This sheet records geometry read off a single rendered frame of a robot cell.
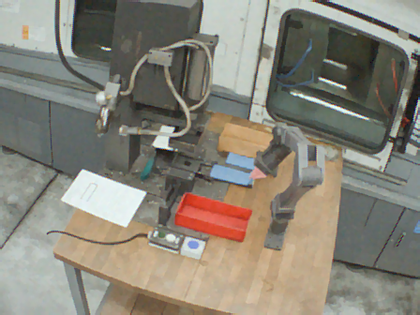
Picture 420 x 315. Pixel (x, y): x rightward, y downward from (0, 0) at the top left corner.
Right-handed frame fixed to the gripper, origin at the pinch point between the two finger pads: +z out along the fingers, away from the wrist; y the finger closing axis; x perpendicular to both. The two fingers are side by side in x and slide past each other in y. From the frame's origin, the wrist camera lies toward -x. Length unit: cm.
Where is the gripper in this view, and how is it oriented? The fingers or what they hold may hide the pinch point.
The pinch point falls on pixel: (251, 177)
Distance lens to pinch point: 184.0
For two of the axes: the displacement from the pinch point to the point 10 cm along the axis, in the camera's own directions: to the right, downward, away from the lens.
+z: -6.2, 5.7, 5.4
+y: -7.6, -6.2, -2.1
